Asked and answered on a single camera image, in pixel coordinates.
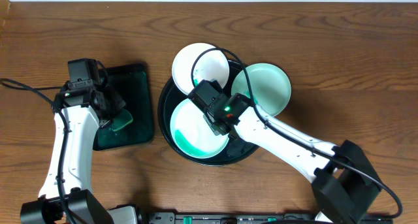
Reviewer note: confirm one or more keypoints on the green sponge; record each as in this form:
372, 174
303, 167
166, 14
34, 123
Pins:
123, 119

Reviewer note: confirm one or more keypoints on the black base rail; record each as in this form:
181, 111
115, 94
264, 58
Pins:
248, 218

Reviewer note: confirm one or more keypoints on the round black tray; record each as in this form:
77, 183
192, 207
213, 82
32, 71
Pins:
236, 149

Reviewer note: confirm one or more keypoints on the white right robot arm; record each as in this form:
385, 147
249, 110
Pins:
342, 179

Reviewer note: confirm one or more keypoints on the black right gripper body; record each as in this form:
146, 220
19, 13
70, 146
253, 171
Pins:
213, 121

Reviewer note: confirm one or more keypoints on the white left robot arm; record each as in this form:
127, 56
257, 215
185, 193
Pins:
79, 113

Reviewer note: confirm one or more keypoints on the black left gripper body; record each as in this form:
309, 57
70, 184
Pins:
114, 104

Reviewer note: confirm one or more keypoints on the black rectangular sponge tray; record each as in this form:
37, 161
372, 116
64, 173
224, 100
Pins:
131, 82

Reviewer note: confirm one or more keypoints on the light green stained plate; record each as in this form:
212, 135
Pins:
192, 134

